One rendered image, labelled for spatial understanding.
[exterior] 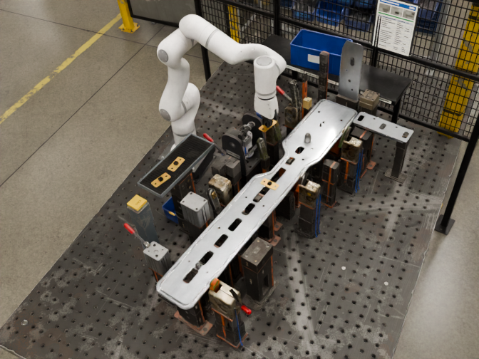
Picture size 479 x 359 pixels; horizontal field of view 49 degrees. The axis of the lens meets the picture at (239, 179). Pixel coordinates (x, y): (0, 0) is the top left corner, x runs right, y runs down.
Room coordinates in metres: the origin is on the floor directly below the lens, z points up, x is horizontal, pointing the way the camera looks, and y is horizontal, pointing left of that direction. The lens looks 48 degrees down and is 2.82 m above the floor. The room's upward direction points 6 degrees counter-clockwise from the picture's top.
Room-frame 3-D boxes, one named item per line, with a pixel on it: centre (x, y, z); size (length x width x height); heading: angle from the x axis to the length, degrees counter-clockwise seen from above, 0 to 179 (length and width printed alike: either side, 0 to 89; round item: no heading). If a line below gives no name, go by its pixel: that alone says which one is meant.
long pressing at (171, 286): (1.59, -0.13, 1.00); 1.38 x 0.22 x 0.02; 140
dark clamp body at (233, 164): (1.71, 0.04, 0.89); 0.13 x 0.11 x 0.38; 50
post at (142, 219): (1.45, 0.44, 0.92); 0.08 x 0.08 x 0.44; 50
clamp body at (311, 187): (1.54, -0.31, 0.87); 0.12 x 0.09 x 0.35; 50
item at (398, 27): (2.33, -0.87, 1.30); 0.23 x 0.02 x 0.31; 50
